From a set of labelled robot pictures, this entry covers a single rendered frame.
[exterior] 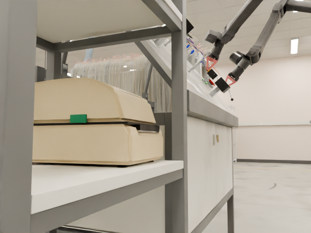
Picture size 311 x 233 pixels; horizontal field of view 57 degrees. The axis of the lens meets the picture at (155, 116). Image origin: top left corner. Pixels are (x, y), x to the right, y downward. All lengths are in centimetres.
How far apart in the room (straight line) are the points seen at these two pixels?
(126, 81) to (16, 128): 241
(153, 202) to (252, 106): 903
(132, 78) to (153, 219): 189
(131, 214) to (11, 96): 72
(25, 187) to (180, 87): 56
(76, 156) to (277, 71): 950
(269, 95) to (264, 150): 174
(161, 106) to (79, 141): 191
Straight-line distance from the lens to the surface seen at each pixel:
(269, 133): 974
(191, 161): 103
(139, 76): 259
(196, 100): 95
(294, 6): 208
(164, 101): 249
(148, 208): 93
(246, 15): 165
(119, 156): 57
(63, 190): 36
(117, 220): 99
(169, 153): 88
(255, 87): 992
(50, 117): 67
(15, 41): 32
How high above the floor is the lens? 72
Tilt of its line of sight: 5 degrees up
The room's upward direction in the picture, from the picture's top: straight up
